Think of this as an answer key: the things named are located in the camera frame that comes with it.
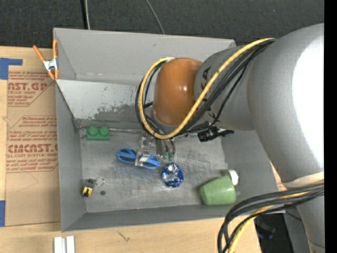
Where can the blue and silver crumpled wrapper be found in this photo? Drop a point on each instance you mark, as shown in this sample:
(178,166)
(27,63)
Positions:
(172,176)

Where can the yellow and black keyring tape measure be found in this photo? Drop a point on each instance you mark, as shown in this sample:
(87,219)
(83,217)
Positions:
(87,190)

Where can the brown cardboard board red print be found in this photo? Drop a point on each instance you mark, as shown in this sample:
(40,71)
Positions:
(29,183)

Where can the green toy brick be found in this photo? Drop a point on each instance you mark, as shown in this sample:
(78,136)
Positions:
(98,134)

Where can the green cup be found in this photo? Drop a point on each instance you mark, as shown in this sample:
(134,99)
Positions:
(218,192)

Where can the grey metal bin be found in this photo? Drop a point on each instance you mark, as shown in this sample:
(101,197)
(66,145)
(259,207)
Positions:
(131,194)

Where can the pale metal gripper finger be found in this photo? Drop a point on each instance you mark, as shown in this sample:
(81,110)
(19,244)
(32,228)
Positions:
(142,159)
(145,141)

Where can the black cylinder on white bracket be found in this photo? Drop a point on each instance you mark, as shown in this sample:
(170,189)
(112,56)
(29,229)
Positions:
(210,134)

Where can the white plastic cap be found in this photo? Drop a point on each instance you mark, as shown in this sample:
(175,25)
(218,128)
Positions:
(233,176)

